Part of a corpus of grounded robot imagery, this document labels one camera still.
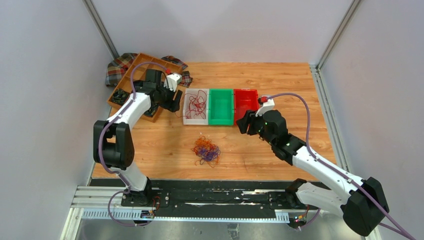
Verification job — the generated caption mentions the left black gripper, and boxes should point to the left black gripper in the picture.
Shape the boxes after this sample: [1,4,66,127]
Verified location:
[157,82,183,113]

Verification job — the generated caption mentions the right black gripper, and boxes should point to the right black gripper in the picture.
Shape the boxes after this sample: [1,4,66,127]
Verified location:
[236,107,275,146]

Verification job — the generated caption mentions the orange and purple wire tangle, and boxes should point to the orange and purple wire tangle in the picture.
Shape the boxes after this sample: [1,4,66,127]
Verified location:
[190,135,222,169]

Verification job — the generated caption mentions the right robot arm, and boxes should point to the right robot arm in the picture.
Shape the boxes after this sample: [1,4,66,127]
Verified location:
[236,110,389,237]

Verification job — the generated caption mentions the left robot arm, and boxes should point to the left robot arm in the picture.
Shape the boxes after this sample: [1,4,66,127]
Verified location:
[93,69,183,207]

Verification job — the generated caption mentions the red plastic bin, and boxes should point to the red plastic bin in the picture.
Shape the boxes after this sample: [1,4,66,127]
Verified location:
[233,88,259,125]

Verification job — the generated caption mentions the white plastic bin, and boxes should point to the white plastic bin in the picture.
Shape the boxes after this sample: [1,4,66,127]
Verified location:
[182,88,210,125]

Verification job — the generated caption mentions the green plastic bin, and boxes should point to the green plastic bin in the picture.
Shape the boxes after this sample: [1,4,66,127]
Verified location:
[208,88,234,126]

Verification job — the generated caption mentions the orange wooden compartment tray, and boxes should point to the orange wooden compartment tray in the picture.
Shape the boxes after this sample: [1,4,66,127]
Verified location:
[107,53,183,123]

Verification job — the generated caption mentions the plaid cloth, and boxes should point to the plaid cloth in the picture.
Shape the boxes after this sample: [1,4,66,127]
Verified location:
[105,52,193,88]

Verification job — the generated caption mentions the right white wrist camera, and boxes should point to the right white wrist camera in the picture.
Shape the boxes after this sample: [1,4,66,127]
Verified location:
[255,95,275,117]

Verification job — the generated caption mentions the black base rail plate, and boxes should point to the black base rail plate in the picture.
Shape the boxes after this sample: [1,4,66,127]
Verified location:
[89,178,321,220]

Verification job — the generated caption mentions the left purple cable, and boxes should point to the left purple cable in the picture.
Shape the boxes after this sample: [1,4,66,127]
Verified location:
[97,61,171,227]

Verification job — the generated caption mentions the purple cable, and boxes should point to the purple cable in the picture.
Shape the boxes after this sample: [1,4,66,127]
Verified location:
[258,92,417,240]
[97,61,171,227]

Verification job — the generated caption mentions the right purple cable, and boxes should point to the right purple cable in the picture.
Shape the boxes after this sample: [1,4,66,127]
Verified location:
[258,92,417,240]

